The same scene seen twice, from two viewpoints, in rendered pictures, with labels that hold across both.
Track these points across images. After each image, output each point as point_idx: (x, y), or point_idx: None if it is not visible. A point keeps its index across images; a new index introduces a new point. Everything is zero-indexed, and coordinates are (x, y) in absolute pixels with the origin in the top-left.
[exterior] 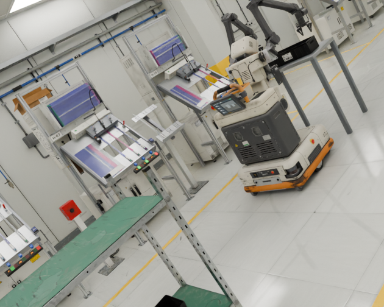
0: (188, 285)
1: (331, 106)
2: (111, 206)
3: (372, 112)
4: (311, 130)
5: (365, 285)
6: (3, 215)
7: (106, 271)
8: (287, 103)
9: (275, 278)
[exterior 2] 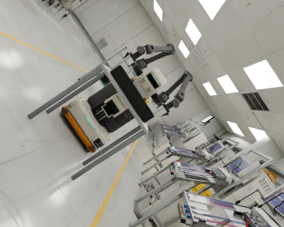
0: (104, 86)
1: (48, 184)
2: (170, 186)
3: (26, 106)
4: (82, 101)
5: (60, 63)
6: (191, 155)
7: (143, 179)
8: (107, 98)
9: None
